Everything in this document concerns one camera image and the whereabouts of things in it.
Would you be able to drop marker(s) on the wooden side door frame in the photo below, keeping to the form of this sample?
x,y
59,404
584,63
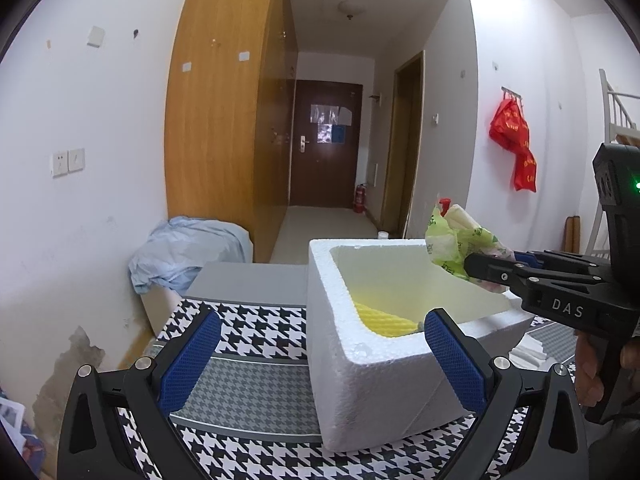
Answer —
x,y
406,123

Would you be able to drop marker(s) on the wooden wardrobe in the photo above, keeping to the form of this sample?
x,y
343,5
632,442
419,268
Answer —
x,y
228,113

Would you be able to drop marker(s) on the yellow ribbed sponge cloth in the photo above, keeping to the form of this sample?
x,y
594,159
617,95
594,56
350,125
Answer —
x,y
385,324

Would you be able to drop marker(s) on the red hanging bag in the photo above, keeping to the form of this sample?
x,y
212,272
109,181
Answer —
x,y
509,129

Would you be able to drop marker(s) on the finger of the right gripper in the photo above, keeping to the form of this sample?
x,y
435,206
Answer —
x,y
532,259
495,274

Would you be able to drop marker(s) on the person's right hand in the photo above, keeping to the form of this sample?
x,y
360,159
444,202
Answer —
x,y
588,385

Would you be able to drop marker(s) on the ceiling lamp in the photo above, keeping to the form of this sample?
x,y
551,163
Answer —
x,y
350,9

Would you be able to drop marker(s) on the light blue crumpled cloth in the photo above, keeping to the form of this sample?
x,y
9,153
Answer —
x,y
179,248

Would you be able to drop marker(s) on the dark brown entrance door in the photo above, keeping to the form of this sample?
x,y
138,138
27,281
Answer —
x,y
326,130

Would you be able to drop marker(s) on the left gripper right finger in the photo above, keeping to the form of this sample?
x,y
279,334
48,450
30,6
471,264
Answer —
x,y
552,442

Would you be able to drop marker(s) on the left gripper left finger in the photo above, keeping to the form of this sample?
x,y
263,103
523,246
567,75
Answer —
x,y
92,444

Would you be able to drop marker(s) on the red fire extinguisher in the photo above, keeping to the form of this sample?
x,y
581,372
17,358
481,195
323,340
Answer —
x,y
360,199

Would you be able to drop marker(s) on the double wall socket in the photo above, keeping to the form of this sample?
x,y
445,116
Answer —
x,y
67,162

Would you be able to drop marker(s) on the white wall switch plate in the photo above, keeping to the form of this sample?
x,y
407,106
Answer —
x,y
96,37

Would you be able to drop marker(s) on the houndstooth table mat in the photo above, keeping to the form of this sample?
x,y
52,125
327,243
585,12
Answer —
x,y
251,414

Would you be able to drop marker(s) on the white foam box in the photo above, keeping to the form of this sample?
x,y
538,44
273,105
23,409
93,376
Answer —
x,y
369,389

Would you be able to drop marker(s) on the green floral tissue pack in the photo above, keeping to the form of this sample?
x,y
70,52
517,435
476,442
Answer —
x,y
452,235

